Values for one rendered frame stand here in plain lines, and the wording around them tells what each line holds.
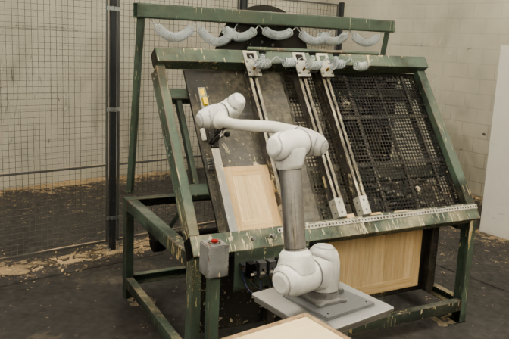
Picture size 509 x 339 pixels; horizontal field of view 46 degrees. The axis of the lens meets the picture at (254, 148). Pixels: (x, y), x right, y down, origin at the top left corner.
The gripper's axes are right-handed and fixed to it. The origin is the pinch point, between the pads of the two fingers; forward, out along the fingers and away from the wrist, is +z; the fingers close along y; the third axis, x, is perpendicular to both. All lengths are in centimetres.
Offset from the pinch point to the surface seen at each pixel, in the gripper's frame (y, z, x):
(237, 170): 3.7, 18.5, 22.7
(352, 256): 25, 56, 123
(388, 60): -113, -3, 134
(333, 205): 13, 18, 88
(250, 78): -61, 5, 24
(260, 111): -38, 8, 33
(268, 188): 10.6, 19.8, 44.0
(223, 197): 24.3, 18.9, 14.4
